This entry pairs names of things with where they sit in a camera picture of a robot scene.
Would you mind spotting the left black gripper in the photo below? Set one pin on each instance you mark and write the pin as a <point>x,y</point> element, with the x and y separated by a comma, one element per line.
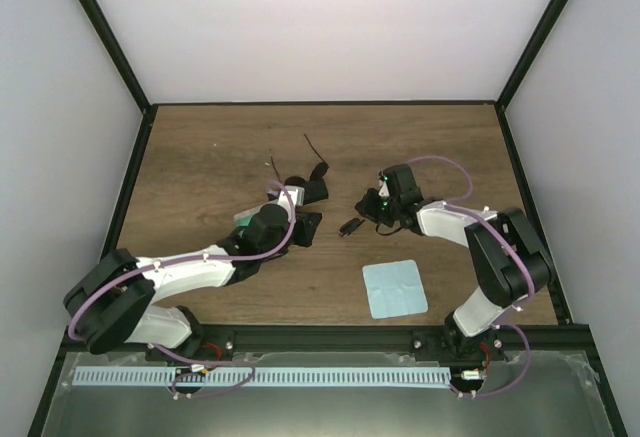
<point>306,220</point>

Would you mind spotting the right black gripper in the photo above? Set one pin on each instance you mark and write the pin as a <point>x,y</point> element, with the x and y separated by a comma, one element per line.
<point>366,208</point>

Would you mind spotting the gold-trimmed black sunglasses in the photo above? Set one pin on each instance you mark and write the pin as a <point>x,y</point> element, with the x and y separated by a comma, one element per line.
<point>350,227</point>

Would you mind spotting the grey glasses case green lining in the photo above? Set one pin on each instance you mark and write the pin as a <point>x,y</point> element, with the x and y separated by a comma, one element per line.
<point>247,219</point>

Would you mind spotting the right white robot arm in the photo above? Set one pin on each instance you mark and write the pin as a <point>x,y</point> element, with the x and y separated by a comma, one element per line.
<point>510,261</point>

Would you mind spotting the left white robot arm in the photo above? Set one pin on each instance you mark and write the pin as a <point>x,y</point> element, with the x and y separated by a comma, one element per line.
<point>117,302</point>

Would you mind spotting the round black sunglasses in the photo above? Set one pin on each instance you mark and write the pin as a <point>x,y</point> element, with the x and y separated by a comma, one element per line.
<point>302,166</point>

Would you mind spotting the black geometric glasses case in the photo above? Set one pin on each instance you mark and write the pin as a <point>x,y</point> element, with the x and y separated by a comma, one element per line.
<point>315,191</point>

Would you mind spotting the lower light blue cloth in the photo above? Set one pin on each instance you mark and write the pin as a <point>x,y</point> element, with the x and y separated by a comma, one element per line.
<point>394,289</point>

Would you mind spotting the grey metal front plate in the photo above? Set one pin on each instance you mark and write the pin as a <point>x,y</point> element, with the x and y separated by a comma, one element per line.
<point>537,394</point>

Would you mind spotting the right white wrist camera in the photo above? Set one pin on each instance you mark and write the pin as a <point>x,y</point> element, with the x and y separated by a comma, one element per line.
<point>383,190</point>

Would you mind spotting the black aluminium frame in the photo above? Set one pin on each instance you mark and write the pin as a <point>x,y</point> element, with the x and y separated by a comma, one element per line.
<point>566,334</point>

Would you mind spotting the white slotted cable duct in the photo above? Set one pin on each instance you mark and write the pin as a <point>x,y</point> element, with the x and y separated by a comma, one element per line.
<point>299,377</point>

